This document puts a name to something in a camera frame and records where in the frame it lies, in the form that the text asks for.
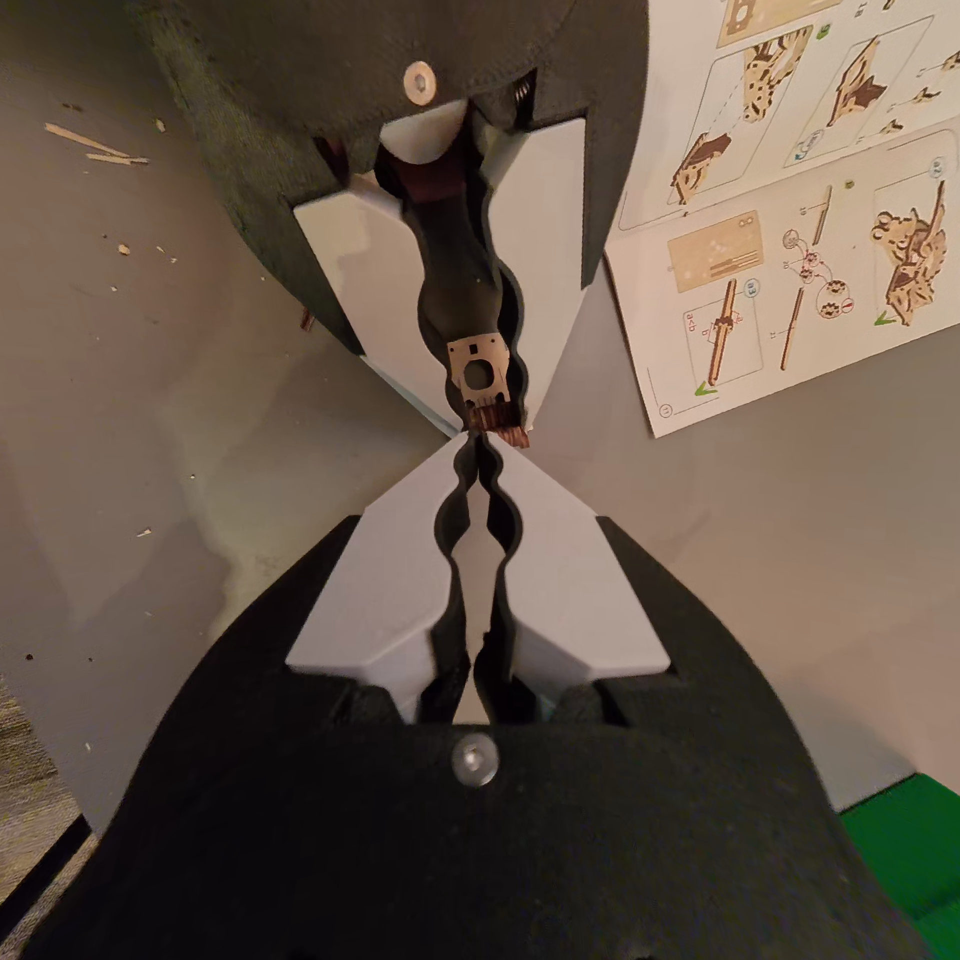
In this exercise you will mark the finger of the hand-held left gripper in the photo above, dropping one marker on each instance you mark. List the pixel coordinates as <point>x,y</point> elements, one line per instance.
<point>551,225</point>
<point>360,255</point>

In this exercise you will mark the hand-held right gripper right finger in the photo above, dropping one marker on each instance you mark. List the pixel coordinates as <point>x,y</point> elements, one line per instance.
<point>577,600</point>

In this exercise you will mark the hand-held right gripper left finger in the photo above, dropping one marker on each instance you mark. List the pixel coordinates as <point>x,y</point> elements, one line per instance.
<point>375,600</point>

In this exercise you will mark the wooden plate part with gears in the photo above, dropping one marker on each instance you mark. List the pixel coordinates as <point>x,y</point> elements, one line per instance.
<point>501,390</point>

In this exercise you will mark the short wood splinter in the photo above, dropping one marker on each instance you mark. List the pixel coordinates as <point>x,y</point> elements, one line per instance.
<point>120,158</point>

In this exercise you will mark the long wood splinter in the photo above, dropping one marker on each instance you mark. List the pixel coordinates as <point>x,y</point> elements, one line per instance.
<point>82,140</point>

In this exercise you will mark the printed instruction booklet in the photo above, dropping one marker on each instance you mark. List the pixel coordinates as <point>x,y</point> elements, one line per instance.
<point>870,225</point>

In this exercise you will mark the green box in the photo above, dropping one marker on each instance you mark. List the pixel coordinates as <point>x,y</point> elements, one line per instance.
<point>915,840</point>

